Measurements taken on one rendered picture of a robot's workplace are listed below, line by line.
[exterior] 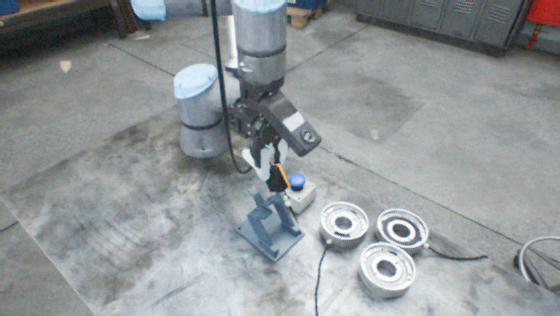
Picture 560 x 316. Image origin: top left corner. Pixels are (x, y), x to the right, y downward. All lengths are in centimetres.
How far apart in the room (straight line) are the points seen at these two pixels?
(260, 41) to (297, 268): 47
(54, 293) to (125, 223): 105
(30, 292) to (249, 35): 168
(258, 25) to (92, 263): 61
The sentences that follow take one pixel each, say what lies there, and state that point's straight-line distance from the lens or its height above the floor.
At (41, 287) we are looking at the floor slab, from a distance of 197.
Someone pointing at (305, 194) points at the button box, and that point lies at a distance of 84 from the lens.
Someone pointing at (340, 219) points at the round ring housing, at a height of 82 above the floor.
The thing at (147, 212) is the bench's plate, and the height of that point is 80.
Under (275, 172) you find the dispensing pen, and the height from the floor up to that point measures 101.
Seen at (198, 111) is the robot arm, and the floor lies 95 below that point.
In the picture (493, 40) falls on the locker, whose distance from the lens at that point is 392.
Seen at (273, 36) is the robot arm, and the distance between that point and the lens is 51.
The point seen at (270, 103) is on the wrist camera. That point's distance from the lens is 56.
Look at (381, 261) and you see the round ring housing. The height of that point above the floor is 82.
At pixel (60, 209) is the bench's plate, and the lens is 102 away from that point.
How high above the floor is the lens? 145
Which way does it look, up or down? 40 degrees down
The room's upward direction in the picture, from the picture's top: straight up
